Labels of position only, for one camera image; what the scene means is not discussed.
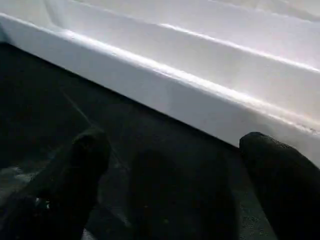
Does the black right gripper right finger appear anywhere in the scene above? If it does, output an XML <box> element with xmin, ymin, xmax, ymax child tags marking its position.
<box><xmin>239</xmin><ymin>131</ymin><xmax>320</xmax><ymax>240</ymax></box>

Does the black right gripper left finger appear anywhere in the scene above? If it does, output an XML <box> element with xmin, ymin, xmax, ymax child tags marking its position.
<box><xmin>0</xmin><ymin>127</ymin><xmax>113</xmax><ymax>240</ymax></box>

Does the white plastic table top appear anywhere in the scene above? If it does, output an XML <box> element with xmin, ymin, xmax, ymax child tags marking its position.
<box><xmin>0</xmin><ymin>0</ymin><xmax>320</xmax><ymax>168</ymax></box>

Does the black mat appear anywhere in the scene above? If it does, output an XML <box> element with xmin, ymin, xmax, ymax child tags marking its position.
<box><xmin>0</xmin><ymin>42</ymin><xmax>320</xmax><ymax>240</ymax></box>

